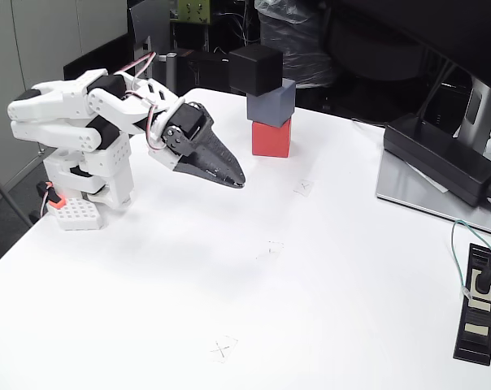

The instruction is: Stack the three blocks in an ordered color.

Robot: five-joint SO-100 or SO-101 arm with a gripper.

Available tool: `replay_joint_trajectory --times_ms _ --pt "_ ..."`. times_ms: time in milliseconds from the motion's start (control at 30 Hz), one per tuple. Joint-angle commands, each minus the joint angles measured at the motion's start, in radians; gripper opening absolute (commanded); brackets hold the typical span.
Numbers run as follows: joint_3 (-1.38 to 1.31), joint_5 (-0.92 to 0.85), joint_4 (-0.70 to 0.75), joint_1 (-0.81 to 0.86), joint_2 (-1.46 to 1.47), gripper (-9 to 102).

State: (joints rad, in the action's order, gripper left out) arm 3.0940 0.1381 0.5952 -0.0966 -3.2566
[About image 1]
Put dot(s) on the black power strip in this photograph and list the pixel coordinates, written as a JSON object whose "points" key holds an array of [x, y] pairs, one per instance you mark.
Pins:
{"points": [[477, 325]]}

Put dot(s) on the green circuit board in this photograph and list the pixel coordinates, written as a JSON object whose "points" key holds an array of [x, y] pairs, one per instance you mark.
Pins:
{"points": [[192, 10]]}

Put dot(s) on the grey cube block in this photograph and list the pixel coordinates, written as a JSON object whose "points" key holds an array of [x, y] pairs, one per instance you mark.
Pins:
{"points": [[272, 107]]}

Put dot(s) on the black flat panel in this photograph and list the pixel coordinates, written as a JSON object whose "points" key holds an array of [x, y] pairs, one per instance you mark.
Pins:
{"points": [[107, 53]]}

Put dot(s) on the white paper sheet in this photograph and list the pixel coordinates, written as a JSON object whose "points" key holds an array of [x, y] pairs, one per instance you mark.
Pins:
{"points": [[428, 178]]}

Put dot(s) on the clear tape X mark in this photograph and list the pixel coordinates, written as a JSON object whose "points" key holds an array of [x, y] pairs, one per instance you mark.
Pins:
{"points": [[303, 187], [221, 349], [270, 251]]}

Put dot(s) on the plastic wrapped black bin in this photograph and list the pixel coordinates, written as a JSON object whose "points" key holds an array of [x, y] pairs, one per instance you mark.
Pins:
{"points": [[306, 53]]}

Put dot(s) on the silver monitor base plate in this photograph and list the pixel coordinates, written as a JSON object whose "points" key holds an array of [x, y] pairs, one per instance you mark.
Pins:
{"points": [[400, 183]]}

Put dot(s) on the black power plug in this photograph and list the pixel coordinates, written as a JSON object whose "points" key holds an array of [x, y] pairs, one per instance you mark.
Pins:
{"points": [[483, 280]]}

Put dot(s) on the white perforated clamp block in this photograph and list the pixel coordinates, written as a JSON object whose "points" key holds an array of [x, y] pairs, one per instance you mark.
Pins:
{"points": [[79, 215]]}

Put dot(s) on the black power adapter brick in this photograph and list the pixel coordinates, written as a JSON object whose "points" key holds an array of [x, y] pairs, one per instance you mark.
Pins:
{"points": [[436, 158]]}

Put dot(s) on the grey metal post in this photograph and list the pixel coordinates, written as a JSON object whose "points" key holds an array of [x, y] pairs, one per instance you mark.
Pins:
{"points": [[171, 73]]}

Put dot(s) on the black cube block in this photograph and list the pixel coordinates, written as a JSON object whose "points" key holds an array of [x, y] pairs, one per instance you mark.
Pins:
{"points": [[255, 69]]}

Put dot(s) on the black monitor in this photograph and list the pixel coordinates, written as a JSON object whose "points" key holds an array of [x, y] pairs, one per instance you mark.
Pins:
{"points": [[432, 24]]}

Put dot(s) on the red cube block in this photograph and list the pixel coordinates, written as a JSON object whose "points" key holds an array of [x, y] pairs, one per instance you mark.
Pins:
{"points": [[270, 140]]}

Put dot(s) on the silver monitor stand neck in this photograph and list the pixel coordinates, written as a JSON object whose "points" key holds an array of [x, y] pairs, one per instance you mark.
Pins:
{"points": [[479, 105]]}

